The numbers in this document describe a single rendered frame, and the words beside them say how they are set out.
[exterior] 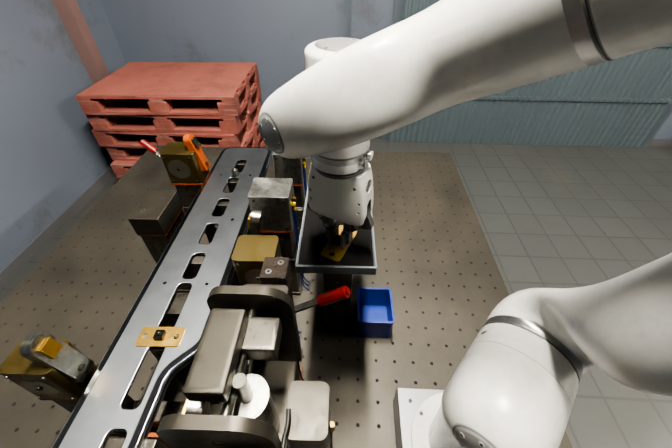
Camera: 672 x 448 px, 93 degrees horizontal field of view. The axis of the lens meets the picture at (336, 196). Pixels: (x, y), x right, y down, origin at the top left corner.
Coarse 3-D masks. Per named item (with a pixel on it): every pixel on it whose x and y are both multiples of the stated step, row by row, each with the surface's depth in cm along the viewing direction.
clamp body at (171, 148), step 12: (168, 144) 105; (180, 144) 105; (168, 156) 101; (180, 156) 101; (192, 156) 101; (168, 168) 104; (180, 168) 104; (192, 168) 103; (180, 180) 107; (192, 180) 107; (204, 180) 110; (180, 192) 111; (192, 192) 111
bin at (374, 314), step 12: (360, 288) 94; (372, 288) 94; (384, 288) 94; (360, 300) 98; (372, 300) 97; (384, 300) 97; (360, 312) 97; (372, 312) 97; (384, 312) 97; (360, 324) 87; (372, 324) 87; (384, 324) 86; (360, 336) 91; (372, 336) 91; (384, 336) 91
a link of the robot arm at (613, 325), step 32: (544, 288) 40; (576, 288) 34; (608, 288) 29; (640, 288) 26; (512, 320) 41; (544, 320) 39; (576, 320) 31; (608, 320) 27; (640, 320) 25; (576, 352) 37; (608, 352) 27; (640, 352) 25; (640, 384) 26
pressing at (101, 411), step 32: (224, 160) 108; (256, 160) 108; (224, 192) 95; (192, 224) 85; (224, 224) 85; (192, 256) 77; (224, 256) 76; (160, 288) 70; (192, 288) 70; (128, 320) 64; (160, 320) 64; (192, 320) 64; (128, 352) 59; (192, 352) 59; (96, 384) 55; (128, 384) 55; (160, 384) 55; (96, 416) 51; (128, 416) 51
